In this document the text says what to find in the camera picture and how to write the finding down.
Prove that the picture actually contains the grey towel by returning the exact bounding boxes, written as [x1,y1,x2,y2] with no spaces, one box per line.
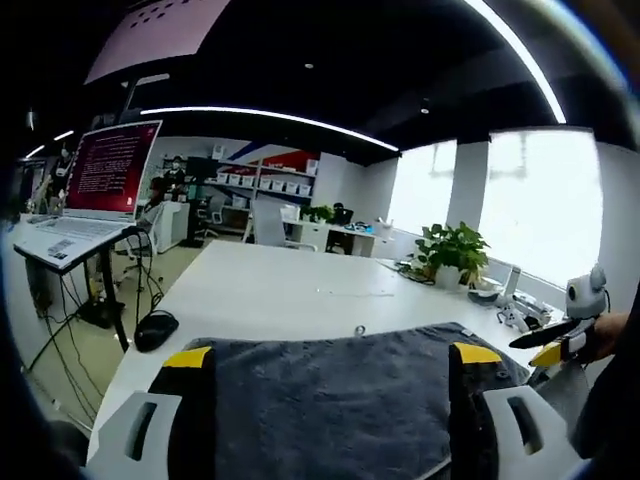
[182,322,532,480]

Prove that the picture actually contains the person's right hand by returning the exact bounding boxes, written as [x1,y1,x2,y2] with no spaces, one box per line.
[592,312,632,360]

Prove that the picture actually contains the white spare gripper device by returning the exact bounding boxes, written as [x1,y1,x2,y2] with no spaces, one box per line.
[496,302,532,332]

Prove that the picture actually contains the white upright box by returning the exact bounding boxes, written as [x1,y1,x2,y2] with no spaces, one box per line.
[499,264,524,301]

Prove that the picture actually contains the person's dark clothing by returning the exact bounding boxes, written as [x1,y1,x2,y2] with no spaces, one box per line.
[569,349,640,464]

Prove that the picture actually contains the black computer mouse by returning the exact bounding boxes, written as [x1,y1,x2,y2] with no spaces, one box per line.
[133,309,180,354]

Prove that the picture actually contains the green potted plant white pot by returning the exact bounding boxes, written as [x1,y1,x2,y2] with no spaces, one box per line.
[413,221,492,292]

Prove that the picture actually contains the white office desk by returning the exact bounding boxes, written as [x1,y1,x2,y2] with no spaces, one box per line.
[282,219,376,257]

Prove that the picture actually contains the small green plant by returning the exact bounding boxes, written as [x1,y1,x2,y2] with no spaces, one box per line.
[298,204,335,225]

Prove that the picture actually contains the curved ceiling light strip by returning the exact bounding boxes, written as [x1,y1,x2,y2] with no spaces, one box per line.
[462,0,569,125]
[139,105,400,151]

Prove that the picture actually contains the black monitor on stand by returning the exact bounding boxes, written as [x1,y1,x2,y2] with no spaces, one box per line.
[186,155,220,246]

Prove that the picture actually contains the white laptop red screen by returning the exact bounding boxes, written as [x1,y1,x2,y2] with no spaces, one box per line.
[13,119,164,274]

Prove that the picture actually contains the large pink overhead screen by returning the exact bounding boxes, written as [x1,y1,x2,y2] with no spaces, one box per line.
[83,0,232,85]

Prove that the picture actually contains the black hanging cable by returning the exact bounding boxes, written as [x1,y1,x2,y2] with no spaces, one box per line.
[130,227,166,321]

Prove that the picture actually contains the black frame laptop stand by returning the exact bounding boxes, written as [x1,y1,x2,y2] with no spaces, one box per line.
[22,224,139,354]

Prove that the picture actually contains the wall shelf of white boxes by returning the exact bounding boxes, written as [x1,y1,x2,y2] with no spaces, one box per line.
[209,144,320,206]

